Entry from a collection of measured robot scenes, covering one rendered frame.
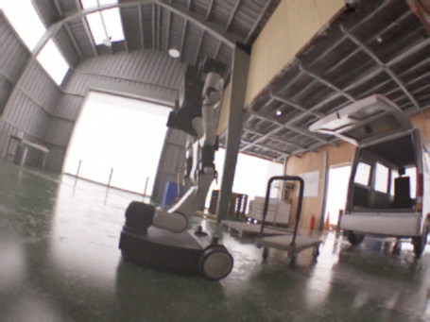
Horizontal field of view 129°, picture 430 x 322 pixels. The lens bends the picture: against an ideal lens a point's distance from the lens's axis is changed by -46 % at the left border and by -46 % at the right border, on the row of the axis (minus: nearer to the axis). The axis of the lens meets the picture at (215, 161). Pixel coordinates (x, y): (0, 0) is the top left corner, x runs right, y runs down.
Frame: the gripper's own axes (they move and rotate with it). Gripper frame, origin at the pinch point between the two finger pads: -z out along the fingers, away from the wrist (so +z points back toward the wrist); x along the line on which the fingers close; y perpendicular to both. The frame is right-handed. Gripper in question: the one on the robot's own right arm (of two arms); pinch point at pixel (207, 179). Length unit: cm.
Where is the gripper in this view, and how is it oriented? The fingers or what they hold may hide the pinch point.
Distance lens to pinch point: 108.1
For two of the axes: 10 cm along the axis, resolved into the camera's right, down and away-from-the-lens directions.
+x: 9.4, 0.5, 3.3
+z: 0.0, -9.9, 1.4
